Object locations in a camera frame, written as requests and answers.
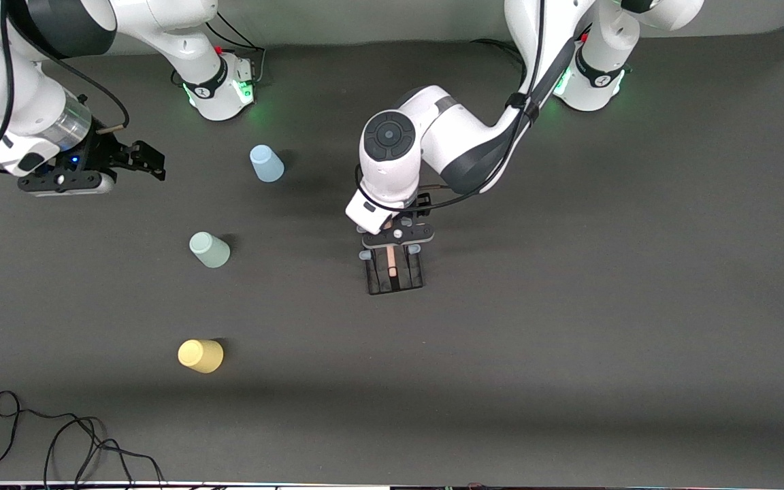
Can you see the yellow plastic cup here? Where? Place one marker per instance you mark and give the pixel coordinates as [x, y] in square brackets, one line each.
[200, 356]

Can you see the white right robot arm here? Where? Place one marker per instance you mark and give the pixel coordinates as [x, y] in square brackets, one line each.
[18, 88]

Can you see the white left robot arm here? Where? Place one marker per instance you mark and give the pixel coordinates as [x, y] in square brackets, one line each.
[392, 170]

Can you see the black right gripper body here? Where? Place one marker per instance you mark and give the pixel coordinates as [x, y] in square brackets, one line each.
[105, 152]

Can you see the dark grey table cloth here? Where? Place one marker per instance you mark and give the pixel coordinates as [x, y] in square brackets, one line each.
[433, 374]

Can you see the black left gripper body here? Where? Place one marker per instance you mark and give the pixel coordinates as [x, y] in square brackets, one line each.
[421, 203]

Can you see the pale green plastic cup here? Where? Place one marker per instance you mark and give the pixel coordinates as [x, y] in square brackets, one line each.
[209, 250]

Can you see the light blue plastic cup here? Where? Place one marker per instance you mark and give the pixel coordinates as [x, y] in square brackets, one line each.
[267, 165]

